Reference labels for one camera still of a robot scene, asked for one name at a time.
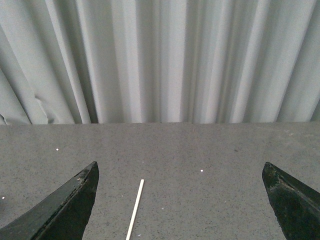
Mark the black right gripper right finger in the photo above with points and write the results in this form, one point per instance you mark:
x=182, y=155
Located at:
x=295, y=204

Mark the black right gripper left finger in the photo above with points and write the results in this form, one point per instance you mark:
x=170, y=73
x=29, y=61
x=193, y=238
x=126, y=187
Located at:
x=63, y=215

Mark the white chopstick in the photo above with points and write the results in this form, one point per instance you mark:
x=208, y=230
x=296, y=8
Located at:
x=135, y=209

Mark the grey pleated curtain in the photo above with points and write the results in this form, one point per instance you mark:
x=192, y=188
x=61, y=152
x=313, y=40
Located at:
x=140, y=61

